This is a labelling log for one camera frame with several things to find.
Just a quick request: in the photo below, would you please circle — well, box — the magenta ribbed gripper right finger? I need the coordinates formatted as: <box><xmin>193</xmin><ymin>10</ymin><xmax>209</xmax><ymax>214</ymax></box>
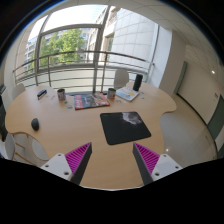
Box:
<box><xmin>132</xmin><ymin>142</ymin><xmax>183</xmax><ymax>186</ymax></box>

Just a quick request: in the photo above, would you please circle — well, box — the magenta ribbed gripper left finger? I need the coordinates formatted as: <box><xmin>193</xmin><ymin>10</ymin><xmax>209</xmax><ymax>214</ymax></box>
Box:
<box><xmin>40</xmin><ymin>142</ymin><xmax>93</xmax><ymax>186</ymax></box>

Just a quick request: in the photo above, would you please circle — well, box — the black mouse pad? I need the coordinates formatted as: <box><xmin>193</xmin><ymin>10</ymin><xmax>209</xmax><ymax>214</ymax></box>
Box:
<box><xmin>100</xmin><ymin>112</ymin><xmax>151</xmax><ymax>145</ymax></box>

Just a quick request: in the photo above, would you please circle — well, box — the black computer mouse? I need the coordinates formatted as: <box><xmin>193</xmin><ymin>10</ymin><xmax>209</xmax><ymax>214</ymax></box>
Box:
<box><xmin>31</xmin><ymin>118</ymin><xmax>39</xmax><ymax>131</ymax></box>

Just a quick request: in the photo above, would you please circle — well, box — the red magazine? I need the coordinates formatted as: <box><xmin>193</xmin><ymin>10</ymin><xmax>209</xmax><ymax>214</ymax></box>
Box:
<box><xmin>74</xmin><ymin>93</ymin><xmax>110</xmax><ymax>110</ymax></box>

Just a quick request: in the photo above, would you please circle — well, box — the white wooden chair near left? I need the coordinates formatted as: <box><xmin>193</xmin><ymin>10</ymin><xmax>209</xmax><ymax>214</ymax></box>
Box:
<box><xmin>0</xmin><ymin>133</ymin><xmax>49</xmax><ymax>167</ymax></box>

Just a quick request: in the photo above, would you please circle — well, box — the left patterned mug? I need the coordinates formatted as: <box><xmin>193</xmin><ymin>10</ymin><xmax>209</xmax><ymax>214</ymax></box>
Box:
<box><xmin>57</xmin><ymin>89</ymin><xmax>66</xmax><ymax>100</ymax></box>

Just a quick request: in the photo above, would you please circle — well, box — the patterned mug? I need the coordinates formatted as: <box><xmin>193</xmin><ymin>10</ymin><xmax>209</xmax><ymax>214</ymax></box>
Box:
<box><xmin>57</xmin><ymin>89</ymin><xmax>66</xmax><ymax>100</ymax></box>
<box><xmin>107</xmin><ymin>88</ymin><xmax>116</xmax><ymax>99</ymax></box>

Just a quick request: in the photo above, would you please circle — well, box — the white blue booklet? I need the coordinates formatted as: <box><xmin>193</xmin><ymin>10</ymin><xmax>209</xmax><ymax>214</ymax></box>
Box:
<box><xmin>116</xmin><ymin>87</ymin><xmax>139</xmax><ymax>102</ymax></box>

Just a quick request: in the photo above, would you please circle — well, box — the right patterned mug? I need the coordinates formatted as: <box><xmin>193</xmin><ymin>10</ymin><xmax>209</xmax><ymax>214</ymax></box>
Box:
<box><xmin>107</xmin><ymin>88</ymin><xmax>116</xmax><ymax>99</ymax></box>

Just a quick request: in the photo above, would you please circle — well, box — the black stapler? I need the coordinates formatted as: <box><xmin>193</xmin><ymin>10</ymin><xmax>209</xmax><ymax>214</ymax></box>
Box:
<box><xmin>37</xmin><ymin>89</ymin><xmax>47</xmax><ymax>100</ymax></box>

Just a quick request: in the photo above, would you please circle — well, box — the black cylindrical speaker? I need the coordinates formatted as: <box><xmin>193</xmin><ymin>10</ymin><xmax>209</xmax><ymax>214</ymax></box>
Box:
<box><xmin>133</xmin><ymin>74</ymin><xmax>143</xmax><ymax>91</ymax></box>

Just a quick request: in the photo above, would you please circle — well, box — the white chair behind table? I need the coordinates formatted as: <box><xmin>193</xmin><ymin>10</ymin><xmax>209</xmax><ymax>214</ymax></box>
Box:
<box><xmin>114</xmin><ymin>69</ymin><xmax>129</xmax><ymax>89</ymax></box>

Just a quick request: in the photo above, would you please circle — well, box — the metal balcony railing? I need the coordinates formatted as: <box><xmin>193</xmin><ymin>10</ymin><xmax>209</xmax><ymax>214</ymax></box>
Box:
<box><xmin>13</xmin><ymin>50</ymin><xmax>152</xmax><ymax>92</ymax></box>

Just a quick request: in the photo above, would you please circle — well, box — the white chair at left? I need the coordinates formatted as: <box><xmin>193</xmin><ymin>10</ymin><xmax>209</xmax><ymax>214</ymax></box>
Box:
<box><xmin>12</xmin><ymin>83</ymin><xmax>25</xmax><ymax>99</ymax></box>

